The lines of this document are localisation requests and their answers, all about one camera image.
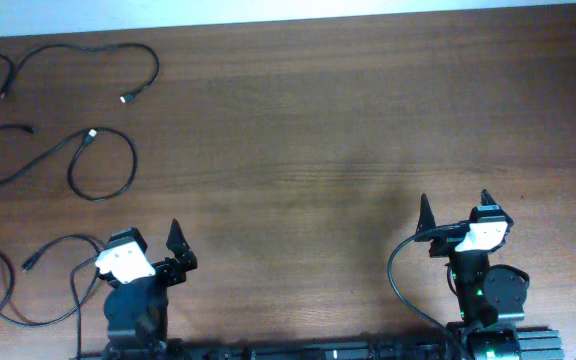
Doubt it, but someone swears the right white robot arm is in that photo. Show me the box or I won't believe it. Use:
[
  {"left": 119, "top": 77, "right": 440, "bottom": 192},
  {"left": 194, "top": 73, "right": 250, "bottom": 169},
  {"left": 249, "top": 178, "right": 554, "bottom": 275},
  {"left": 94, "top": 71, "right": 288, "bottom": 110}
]
[{"left": 415, "top": 190, "right": 530, "bottom": 359}]

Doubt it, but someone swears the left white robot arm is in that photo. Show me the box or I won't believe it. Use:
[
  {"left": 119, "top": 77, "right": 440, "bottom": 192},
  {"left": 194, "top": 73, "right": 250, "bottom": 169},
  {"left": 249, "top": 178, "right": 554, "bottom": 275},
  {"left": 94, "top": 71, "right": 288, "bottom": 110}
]
[{"left": 95, "top": 220, "right": 198, "bottom": 359}]

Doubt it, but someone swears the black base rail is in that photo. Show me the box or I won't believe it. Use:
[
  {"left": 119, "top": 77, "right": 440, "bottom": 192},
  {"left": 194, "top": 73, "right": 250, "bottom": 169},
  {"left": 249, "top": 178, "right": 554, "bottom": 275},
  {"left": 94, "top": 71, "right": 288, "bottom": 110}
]
[{"left": 81, "top": 329, "right": 565, "bottom": 360}]

